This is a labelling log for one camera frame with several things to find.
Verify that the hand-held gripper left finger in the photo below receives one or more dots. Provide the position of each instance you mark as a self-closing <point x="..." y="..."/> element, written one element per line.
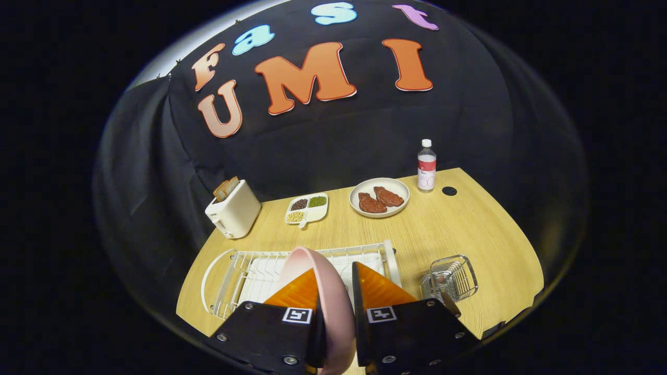
<point x="260" y="333"/>

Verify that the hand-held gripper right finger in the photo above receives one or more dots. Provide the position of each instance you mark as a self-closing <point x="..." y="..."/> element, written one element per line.
<point x="360" y="333"/>

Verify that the pink plate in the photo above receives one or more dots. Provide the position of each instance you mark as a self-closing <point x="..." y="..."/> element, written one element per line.
<point x="333" y="312"/>

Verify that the white divided dish with beans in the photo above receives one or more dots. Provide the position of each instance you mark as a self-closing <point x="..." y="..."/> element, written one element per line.
<point x="312" y="213"/>

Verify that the white plate with meat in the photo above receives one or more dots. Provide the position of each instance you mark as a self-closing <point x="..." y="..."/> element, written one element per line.
<point x="380" y="182"/>

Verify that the white toaster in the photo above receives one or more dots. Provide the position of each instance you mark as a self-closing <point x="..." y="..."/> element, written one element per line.
<point x="234" y="213"/>

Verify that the brown meat piece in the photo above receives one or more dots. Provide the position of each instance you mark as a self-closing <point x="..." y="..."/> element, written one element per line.
<point x="390" y="197"/>
<point x="371" y="204"/>

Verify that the toast bread slice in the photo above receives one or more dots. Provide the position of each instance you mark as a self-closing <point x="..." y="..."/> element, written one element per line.
<point x="221" y="192"/>
<point x="232" y="185"/>

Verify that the black table grommet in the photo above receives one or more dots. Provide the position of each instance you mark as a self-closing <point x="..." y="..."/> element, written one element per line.
<point x="449" y="191"/>

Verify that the clear bottle with red label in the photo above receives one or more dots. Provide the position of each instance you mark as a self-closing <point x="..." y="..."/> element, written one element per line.
<point x="426" y="172"/>

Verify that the black backdrop cloth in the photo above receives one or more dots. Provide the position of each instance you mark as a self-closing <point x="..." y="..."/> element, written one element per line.
<point x="338" y="140"/>

